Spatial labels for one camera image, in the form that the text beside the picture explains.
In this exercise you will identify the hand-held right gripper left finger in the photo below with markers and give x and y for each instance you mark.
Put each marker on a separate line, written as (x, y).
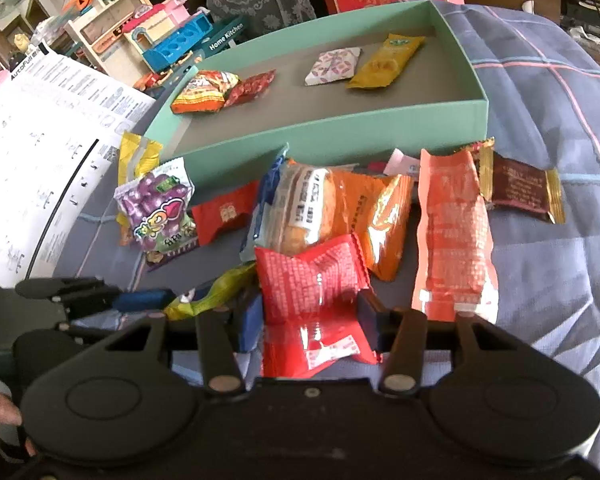
(250, 327)

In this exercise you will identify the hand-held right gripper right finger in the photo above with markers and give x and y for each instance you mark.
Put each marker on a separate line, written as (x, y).
(367, 322)

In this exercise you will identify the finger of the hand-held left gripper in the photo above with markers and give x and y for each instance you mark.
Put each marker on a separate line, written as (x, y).
(92, 316)
(140, 300)

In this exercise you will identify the red snack packet white print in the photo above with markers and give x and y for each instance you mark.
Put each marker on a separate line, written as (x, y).
(310, 300)

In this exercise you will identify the long orange snack packet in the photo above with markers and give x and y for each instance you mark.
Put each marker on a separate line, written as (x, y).
(452, 240)

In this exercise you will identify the teal cardboard box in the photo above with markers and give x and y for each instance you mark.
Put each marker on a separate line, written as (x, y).
(290, 105)

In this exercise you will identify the yellow green snack packet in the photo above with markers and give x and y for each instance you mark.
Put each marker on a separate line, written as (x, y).
(210, 296)

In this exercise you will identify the purple grape gummy packet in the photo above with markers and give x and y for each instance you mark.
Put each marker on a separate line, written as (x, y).
(157, 210)

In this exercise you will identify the small red snack packet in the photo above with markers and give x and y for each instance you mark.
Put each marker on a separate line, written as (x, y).
(224, 214)

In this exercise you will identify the clear blue bread packet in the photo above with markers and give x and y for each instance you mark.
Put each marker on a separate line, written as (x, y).
(292, 205)

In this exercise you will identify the yellow striped snack packet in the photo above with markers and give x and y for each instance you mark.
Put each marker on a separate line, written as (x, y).
(136, 157)

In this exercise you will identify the pink white snack packet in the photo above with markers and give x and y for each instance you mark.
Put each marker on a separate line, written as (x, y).
(402, 164)

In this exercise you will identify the white instruction sheet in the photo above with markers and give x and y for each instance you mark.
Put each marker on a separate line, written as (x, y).
(40, 160)

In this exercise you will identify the plaid grey blanket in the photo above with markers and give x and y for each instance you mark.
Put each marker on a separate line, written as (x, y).
(555, 270)

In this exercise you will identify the brown gold snack packet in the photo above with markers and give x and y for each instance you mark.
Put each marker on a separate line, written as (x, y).
(522, 187)

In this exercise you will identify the orange red chips packet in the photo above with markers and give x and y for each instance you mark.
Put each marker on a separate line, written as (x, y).
(205, 92)

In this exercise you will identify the small red patterned packet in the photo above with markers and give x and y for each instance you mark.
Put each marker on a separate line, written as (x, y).
(250, 89)

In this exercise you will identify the white floral snack packet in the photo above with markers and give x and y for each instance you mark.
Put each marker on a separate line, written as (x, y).
(332, 66)

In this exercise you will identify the toy kitchen set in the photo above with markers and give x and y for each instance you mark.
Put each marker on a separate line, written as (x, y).
(145, 25)

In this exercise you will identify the blue teal packets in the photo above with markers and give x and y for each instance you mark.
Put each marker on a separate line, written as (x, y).
(222, 37)

